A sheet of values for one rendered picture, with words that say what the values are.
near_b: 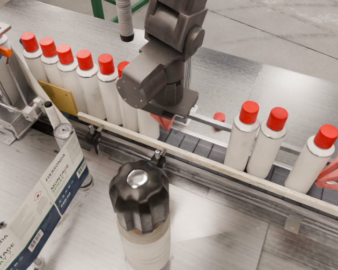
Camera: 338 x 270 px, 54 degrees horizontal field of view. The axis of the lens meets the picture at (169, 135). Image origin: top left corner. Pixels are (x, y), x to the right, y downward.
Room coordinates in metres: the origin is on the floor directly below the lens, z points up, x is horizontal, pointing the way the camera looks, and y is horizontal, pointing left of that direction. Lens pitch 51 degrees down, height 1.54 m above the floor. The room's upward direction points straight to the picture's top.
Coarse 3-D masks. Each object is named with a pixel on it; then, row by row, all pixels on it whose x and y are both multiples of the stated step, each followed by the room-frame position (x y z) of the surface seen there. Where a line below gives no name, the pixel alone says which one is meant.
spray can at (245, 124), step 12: (252, 108) 0.43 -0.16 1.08; (240, 120) 0.43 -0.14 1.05; (252, 120) 0.42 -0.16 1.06; (240, 132) 0.41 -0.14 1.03; (252, 132) 0.41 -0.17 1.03; (228, 144) 0.44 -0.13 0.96; (240, 144) 0.41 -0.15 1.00; (252, 144) 0.42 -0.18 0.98; (228, 156) 0.43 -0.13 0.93; (240, 156) 0.41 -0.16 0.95; (240, 168) 0.41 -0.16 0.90
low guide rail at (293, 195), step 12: (84, 120) 0.56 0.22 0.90; (96, 120) 0.55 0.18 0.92; (120, 132) 0.52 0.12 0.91; (132, 132) 0.51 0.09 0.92; (156, 144) 0.47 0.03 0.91; (168, 144) 0.47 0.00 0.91; (180, 156) 0.45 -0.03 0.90; (192, 156) 0.44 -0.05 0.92; (216, 168) 0.41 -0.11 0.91; (228, 168) 0.41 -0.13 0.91; (252, 180) 0.38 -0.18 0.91; (264, 180) 0.37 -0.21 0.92; (276, 192) 0.35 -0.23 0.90; (288, 192) 0.34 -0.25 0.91; (312, 204) 0.32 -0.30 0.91; (324, 204) 0.32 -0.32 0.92
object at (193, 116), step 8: (192, 112) 0.53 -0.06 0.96; (200, 120) 0.51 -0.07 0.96; (208, 120) 0.51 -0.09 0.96; (216, 120) 0.51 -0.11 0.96; (224, 128) 0.49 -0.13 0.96; (256, 136) 0.46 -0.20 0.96; (288, 144) 0.44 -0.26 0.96; (296, 152) 0.42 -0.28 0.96; (328, 160) 0.39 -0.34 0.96; (336, 168) 0.38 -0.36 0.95
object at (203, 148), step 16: (64, 112) 0.61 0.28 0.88; (96, 128) 0.55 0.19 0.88; (160, 128) 0.55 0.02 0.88; (144, 144) 0.50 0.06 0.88; (176, 144) 0.50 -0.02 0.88; (192, 144) 0.50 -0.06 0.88; (208, 144) 0.50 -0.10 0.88; (224, 176) 0.41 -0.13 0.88; (272, 176) 0.41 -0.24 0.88; (272, 192) 0.36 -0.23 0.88; (320, 192) 0.36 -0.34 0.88; (336, 192) 0.36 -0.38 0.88
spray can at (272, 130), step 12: (276, 108) 0.43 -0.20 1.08; (264, 120) 0.44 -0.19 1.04; (276, 120) 0.40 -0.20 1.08; (264, 132) 0.41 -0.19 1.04; (276, 132) 0.40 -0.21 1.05; (264, 144) 0.40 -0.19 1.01; (276, 144) 0.39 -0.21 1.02; (252, 156) 0.41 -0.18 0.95; (264, 156) 0.39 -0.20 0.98; (252, 168) 0.40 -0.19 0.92; (264, 168) 0.39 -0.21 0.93
